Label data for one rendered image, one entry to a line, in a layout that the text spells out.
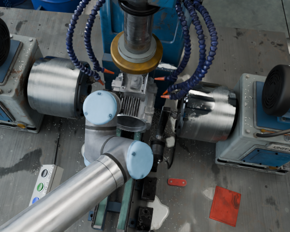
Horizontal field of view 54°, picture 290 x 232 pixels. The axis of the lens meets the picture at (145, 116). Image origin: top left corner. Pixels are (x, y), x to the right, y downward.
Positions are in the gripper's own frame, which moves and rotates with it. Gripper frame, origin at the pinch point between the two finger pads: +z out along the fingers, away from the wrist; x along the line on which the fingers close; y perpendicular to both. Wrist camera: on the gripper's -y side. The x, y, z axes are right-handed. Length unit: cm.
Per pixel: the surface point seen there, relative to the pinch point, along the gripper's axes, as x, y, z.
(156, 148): -19.0, -12.8, -1.7
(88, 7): 48, 69, 121
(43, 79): 28.4, 6.8, -3.8
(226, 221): -55, -41, 9
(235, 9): -86, 108, 189
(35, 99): 30.9, -1.4, -2.5
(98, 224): -1.6, -45.5, -6.4
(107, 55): 7.0, 20.7, 5.7
